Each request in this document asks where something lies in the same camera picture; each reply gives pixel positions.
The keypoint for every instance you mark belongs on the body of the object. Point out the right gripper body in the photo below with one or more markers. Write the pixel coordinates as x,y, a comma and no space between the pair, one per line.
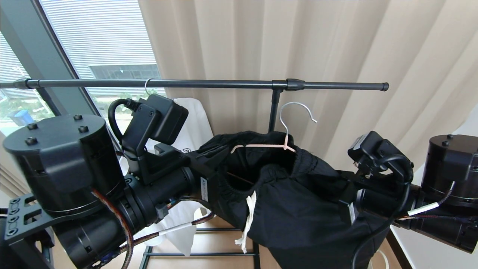
381,203

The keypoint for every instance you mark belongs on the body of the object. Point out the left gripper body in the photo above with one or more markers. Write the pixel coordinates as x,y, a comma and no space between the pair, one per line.
168,190

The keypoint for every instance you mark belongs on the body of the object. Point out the white printed t-shirt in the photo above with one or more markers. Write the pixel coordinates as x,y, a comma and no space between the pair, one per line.
194,123

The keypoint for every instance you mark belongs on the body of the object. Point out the black garment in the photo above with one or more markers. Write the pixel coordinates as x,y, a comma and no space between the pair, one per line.
298,209

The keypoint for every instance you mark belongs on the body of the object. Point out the pink clothes hanger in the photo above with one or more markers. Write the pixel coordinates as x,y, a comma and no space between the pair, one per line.
146,87
261,145

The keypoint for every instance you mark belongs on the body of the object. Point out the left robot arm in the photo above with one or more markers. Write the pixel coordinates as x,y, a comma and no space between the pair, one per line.
63,168

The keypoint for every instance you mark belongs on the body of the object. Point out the white laundry basket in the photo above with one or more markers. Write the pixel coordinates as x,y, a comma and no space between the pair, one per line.
382,259

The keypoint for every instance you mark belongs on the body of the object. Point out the black clothes rack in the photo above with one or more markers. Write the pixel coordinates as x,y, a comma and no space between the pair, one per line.
224,83

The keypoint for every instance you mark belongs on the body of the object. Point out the beige curtain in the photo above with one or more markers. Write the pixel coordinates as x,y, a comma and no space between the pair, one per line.
336,45
7,168

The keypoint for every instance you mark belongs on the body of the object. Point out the window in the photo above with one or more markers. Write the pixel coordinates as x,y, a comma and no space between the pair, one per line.
104,37

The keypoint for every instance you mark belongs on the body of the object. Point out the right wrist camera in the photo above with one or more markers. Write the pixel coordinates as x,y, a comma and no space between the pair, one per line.
373,149

